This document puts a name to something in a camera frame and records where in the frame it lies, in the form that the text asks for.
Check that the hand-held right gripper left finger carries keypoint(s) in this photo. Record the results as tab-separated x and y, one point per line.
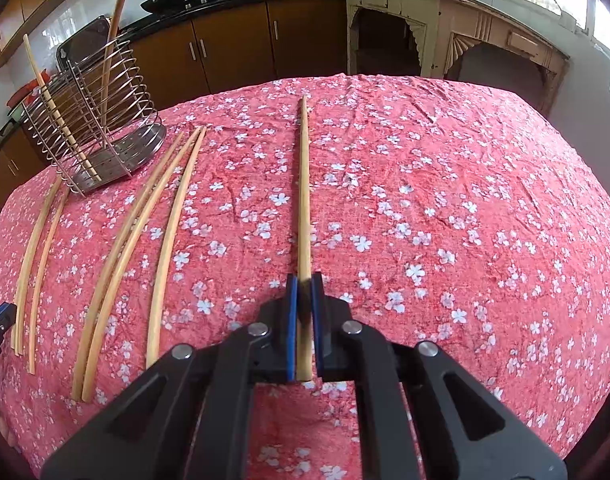
291	330

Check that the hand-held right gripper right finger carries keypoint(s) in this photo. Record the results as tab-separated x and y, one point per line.
317	330

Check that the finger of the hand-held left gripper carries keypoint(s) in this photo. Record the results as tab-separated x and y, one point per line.
0	317

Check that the light wooden chopstick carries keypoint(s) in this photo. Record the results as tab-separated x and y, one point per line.
50	97
42	270
116	245
167	245
30	255
130	250

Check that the thick straight wooden chopstick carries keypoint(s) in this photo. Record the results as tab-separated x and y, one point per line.
304	185

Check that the reddish wooden chopstick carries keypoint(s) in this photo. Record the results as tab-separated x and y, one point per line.
116	15

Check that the pink floral tablecloth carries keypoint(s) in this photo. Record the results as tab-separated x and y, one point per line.
435	210

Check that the red plastic container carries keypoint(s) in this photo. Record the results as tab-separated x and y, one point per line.
22	94

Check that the metal tray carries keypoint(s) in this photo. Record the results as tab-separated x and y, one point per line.
80	45

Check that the brown kitchen base cabinet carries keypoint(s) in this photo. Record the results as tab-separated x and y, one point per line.
235	45

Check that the cream wooden console table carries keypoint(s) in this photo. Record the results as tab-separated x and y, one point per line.
430	25

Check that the brown wall cabinet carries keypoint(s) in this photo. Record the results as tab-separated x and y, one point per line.
35	0

